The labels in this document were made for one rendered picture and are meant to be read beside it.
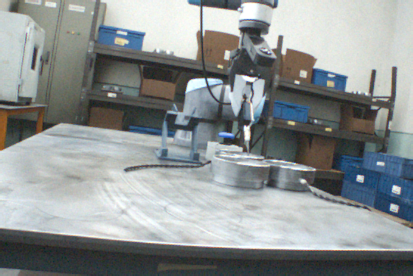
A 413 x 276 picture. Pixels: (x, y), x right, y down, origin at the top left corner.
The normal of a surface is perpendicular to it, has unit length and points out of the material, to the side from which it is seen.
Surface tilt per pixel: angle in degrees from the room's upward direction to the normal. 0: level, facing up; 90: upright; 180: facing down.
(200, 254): 90
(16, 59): 90
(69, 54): 90
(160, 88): 82
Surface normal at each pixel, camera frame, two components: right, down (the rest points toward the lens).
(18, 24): 0.25, 0.11
